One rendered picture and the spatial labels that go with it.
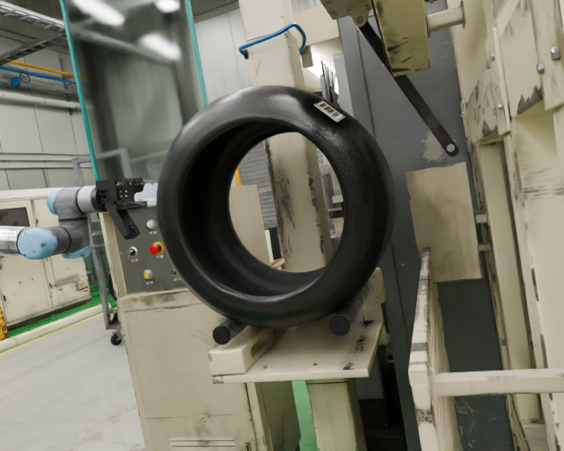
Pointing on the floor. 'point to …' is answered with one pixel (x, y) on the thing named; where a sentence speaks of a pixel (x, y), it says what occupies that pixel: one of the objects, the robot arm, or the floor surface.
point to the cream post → (300, 208)
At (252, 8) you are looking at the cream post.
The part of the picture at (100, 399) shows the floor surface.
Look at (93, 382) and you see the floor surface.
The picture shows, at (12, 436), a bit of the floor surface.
